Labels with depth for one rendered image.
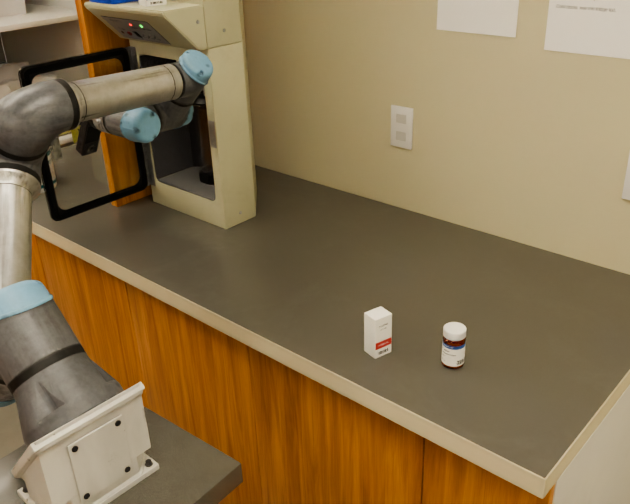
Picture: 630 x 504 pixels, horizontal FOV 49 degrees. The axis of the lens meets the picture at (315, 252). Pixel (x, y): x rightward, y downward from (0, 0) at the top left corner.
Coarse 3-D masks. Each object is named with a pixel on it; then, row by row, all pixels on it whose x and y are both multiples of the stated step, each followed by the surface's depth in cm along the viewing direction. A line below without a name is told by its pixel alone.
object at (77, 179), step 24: (48, 72) 169; (72, 72) 173; (96, 72) 178; (72, 144) 179; (120, 144) 190; (72, 168) 181; (96, 168) 186; (120, 168) 192; (72, 192) 183; (96, 192) 188
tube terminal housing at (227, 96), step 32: (192, 0) 162; (224, 0) 164; (224, 32) 167; (224, 64) 170; (224, 96) 172; (224, 128) 175; (224, 160) 178; (160, 192) 201; (224, 192) 182; (256, 192) 206; (224, 224) 186
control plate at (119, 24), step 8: (104, 16) 172; (112, 24) 174; (120, 24) 172; (128, 24) 169; (136, 24) 166; (144, 24) 163; (120, 32) 177; (144, 32) 169; (152, 32) 166; (152, 40) 171; (160, 40) 169
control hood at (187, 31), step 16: (96, 16) 175; (112, 16) 169; (128, 16) 164; (144, 16) 159; (160, 16) 154; (176, 16) 155; (192, 16) 159; (160, 32) 164; (176, 32) 159; (192, 32) 160; (192, 48) 164
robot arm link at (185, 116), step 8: (160, 104) 156; (168, 104) 154; (192, 104) 157; (160, 112) 155; (168, 112) 156; (176, 112) 156; (184, 112) 157; (192, 112) 163; (160, 120) 155; (168, 120) 157; (176, 120) 158; (184, 120) 162; (160, 128) 157; (168, 128) 159; (176, 128) 163
